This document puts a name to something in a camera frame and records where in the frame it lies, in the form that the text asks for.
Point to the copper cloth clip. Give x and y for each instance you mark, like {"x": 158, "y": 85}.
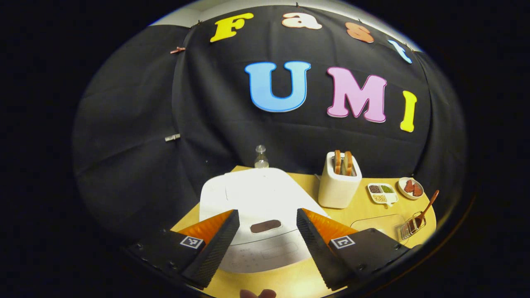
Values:
{"x": 178, "y": 50}

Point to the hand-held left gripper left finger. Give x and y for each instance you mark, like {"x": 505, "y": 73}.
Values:
{"x": 213, "y": 252}

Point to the toasted bread slice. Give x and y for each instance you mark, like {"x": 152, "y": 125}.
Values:
{"x": 337, "y": 162}
{"x": 348, "y": 163}

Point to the small glass bottle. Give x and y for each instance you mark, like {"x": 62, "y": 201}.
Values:
{"x": 261, "y": 159}

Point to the brown wooden spoon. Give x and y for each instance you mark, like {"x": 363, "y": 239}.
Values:
{"x": 426, "y": 207}

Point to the clear plastic container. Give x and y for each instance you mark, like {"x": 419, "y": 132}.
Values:
{"x": 381, "y": 221}

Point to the white round plate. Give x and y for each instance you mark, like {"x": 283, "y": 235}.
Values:
{"x": 403, "y": 194}

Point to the white divided bean dish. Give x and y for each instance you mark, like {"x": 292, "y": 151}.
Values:
{"x": 383, "y": 194}

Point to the white rice cooker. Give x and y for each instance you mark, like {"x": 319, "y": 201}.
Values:
{"x": 256, "y": 194}

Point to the red meat piece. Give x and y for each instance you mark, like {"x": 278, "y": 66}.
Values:
{"x": 409, "y": 186}
{"x": 417, "y": 190}

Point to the black backdrop cloth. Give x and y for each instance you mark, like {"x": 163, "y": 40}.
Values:
{"x": 207, "y": 124}

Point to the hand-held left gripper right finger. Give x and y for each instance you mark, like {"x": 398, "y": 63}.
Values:
{"x": 316, "y": 252}

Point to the silver cloth clip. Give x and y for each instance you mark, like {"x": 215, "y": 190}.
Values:
{"x": 172, "y": 137}

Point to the white toaster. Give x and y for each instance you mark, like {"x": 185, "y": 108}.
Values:
{"x": 337, "y": 190}

